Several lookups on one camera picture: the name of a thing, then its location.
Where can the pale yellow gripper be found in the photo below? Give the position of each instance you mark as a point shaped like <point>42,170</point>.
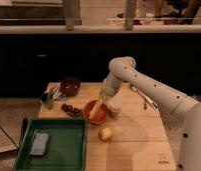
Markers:
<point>101,99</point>

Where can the yellow banana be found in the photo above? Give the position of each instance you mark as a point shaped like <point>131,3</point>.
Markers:
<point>95,109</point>

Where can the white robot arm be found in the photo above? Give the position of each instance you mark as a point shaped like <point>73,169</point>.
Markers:
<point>171,100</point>

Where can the orange red bowl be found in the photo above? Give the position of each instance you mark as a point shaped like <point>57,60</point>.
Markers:
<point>100,117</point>

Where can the dark maroon bowl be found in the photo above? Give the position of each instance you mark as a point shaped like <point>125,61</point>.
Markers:
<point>70,86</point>

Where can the white cup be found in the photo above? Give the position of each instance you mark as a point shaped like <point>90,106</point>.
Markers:
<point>115,105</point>

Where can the dark grape bunch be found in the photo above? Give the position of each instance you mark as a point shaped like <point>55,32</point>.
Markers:
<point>72,111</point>

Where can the yellow round fruit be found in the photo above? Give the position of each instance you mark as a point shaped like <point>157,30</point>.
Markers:
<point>105,134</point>

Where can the green toy vegetable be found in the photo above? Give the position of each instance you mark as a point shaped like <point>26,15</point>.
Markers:
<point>46,99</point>

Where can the green plastic tray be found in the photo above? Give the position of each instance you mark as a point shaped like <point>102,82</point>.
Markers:
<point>65,150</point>

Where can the grey sponge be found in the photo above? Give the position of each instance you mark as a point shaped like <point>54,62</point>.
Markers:
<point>39,144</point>

